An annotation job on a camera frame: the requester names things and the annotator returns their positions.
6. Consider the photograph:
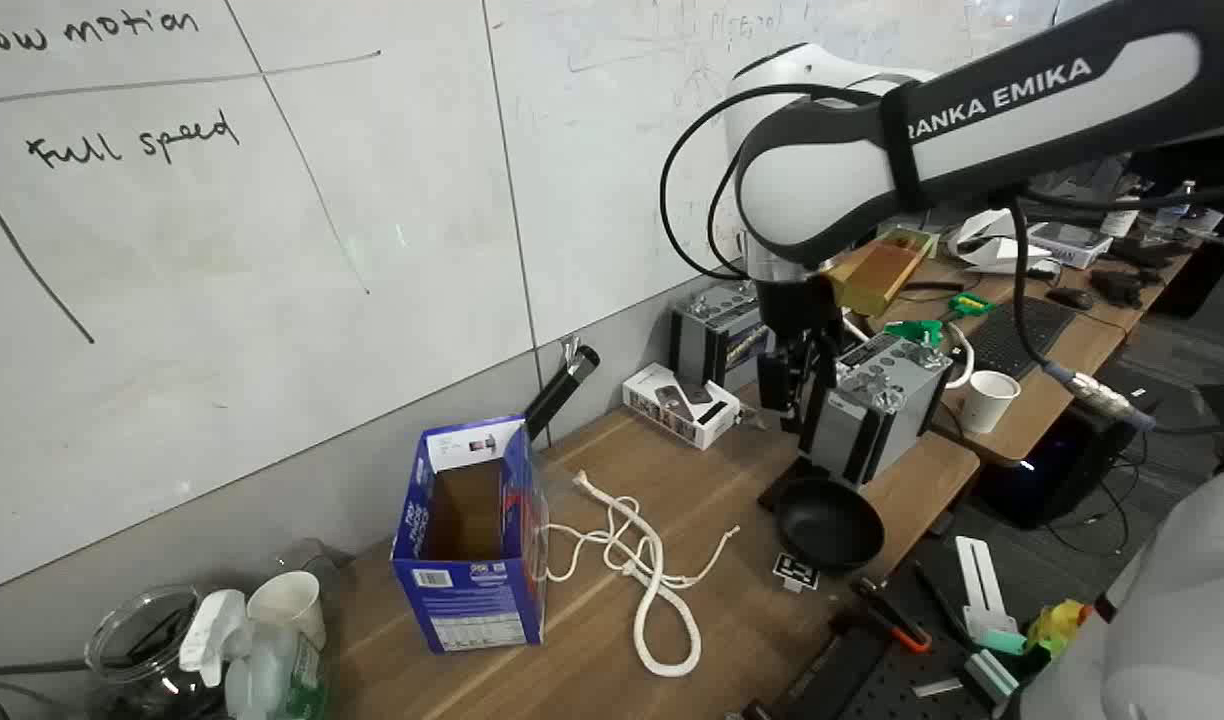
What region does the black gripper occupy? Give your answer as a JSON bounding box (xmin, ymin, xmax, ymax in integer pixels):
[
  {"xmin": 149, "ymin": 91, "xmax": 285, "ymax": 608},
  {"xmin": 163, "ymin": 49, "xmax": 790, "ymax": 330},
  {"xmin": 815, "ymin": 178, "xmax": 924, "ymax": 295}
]
[{"xmin": 752, "ymin": 272, "xmax": 846, "ymax": 455}]

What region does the thin white knotted cord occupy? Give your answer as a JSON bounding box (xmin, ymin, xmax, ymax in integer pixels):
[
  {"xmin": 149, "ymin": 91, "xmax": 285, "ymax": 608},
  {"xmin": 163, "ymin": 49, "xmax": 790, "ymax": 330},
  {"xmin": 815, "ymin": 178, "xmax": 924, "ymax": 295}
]
[{"xmin": 541, "ymin": 517, "xmax": 749, "ymax": 602}]

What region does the thick white braided rope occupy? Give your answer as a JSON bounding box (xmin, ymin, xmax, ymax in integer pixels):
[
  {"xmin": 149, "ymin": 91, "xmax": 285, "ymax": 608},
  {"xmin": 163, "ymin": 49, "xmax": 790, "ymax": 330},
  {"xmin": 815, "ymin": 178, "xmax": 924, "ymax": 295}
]
[{"xmin": 569, "ymin": 470, "xmax": 707, "ymax": 686}]

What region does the small white cardboard box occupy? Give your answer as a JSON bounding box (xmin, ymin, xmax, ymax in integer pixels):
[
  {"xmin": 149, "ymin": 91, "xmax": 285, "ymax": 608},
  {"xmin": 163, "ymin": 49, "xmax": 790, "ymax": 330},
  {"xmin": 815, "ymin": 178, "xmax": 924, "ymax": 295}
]
[{"xmin": 622, "ymin": 360, "xmax": 749, "ymax": 455}]

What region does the yellow flat box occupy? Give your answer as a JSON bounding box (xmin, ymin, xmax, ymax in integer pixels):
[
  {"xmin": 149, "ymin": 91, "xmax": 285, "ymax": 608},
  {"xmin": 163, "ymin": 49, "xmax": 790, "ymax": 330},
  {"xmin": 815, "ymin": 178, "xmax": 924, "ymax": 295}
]
[{"xmin": 830, "ymin": 225, "xmax": 946, "ymax": 326}]

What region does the blue printed cardboard box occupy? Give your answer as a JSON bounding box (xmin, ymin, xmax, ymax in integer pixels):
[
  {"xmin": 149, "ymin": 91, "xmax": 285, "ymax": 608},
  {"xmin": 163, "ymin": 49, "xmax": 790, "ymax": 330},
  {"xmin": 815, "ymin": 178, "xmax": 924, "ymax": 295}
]
[{"xmin": 388, "ymin": 414, "xmax": 552, "ymax": 659}]

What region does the grey battery with foil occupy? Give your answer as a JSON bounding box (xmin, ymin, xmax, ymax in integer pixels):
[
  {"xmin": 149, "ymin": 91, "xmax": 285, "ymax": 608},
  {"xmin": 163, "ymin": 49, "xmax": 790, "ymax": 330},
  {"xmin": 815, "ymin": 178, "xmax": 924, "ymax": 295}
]
[{"xmin": 805, "ymin": 330, "xmax": 959, "ymax": 493}]

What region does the green plastic clip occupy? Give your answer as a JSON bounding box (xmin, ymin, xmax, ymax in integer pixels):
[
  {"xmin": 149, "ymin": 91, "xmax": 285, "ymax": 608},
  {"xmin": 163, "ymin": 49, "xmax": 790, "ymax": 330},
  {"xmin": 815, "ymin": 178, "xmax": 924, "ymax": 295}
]
[{"xmin": 890, "ymin": 311, "xmax": 954, "ymax": 351}]

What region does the black frying pan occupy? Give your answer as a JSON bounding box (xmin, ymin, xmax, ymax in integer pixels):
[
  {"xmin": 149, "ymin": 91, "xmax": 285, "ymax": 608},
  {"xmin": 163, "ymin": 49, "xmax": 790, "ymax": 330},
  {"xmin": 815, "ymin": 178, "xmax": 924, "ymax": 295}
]
[{"xmin": 758, "ymin": 455, "xmax": 892, "ymax": 579}]

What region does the black white fiducial tag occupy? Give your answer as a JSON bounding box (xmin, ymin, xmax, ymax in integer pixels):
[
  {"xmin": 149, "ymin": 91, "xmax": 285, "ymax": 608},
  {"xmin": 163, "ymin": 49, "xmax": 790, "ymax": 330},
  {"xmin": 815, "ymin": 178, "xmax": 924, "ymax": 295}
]
[{"xmin": 768, "ymin": 548, "xmax": 830, "ymax": 602}]

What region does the white paper cup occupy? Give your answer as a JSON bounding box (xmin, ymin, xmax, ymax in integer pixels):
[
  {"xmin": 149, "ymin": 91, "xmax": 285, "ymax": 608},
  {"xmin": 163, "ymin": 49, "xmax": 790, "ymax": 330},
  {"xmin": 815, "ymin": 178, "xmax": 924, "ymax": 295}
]
[{"xmin": 955, "ymin": 369, "xmax": 1029, "ymax": 439}]

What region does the black flat mat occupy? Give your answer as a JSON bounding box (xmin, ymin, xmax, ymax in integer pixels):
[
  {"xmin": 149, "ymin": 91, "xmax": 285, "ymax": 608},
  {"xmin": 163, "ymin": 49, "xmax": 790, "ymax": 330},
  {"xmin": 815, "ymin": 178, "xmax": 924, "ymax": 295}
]
[{"xmin": 959, "ymin": 294, "xmax": 1084, "ymax": 390}]

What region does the black orange bar clamp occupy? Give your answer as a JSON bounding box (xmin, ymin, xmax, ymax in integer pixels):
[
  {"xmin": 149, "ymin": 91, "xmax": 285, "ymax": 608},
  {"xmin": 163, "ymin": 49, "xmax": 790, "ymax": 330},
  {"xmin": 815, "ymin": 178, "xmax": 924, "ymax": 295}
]
[{"xmin": 846, "ymin": 573, "xmax": 935, "ymax": 659}]

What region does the white rounded device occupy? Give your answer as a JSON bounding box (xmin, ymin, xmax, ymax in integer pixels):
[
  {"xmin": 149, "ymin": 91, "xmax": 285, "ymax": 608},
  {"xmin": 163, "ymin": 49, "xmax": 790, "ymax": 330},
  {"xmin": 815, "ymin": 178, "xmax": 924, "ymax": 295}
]
[{"xmin": 949, "ymin": 203, "xmax": 1063, "ymax": 280}]

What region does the whiteboard with orange equations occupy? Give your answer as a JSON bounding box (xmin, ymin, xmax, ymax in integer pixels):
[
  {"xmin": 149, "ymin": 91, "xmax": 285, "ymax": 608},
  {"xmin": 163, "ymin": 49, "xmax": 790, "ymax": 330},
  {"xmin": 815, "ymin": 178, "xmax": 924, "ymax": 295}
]
[{"xmin": 479, "ymin": 0, "xmax": 1126, "ymax": 351}]

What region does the black perforated breadboard plate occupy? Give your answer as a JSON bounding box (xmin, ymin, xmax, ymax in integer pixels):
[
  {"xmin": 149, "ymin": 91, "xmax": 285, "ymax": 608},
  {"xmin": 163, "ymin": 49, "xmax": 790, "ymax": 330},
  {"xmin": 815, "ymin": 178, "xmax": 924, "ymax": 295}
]
[{"xmin": 749, "ymin": 585, "xmax": 1044, "ymax": 720}]

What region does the yellow green toy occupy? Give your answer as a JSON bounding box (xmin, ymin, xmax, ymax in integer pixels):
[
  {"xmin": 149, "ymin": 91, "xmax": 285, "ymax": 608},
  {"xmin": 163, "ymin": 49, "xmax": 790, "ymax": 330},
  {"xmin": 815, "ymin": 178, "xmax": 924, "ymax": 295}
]
[{"xmin": 1020, "ymin": 597, "xmax": 1094, "ymax": 668}]

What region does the whiteboard with black handwriting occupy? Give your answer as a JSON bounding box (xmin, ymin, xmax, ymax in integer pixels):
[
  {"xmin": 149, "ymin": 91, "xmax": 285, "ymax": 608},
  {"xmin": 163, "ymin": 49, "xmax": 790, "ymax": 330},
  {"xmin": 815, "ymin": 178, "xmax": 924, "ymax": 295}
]
[{"xmin": 0, "ymin": 0, "xmax": 543, "ymax": 602}]

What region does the spray bottle with green liquid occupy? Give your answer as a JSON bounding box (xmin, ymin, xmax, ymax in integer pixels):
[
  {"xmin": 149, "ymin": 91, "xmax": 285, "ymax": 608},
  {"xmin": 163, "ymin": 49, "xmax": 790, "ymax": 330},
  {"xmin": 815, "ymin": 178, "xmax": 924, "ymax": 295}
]
[{"xmin": 182, "ymin": 568, "xmax": 333, "ymax": 720}]

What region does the clear glass jar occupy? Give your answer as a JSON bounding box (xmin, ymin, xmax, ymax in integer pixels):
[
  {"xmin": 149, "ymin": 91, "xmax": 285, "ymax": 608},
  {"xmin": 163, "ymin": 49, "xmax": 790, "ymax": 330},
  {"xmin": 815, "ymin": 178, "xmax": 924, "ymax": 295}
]
[{"xmin": 80, "ymin": 585, "xmax": 211, "ymax": 720}]

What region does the black cylindrical handle tool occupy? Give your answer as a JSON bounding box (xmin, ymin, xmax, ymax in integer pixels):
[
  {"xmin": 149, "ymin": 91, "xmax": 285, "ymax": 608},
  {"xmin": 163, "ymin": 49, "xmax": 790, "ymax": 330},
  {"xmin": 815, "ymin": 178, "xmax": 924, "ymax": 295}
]
[{"xmin": 520, "ymin": 341, "xmax": 603, "ymax": 443}]

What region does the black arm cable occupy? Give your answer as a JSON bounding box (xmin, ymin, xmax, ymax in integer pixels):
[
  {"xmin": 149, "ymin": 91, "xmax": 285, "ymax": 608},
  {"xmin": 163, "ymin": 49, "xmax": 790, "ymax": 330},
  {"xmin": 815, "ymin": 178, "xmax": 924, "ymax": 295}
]
[{"xmin": 657, "ymin": 82, "xmax": 915, "ymax": 288}]

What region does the black cable with grey plug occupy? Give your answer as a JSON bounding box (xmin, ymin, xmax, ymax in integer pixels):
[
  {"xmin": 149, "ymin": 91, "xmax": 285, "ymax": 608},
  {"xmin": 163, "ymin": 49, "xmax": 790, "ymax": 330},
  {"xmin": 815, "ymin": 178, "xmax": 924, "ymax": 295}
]
[{"xmin": 1010, "ymin": 195, "xmax": 1160, "ymax": 431}]

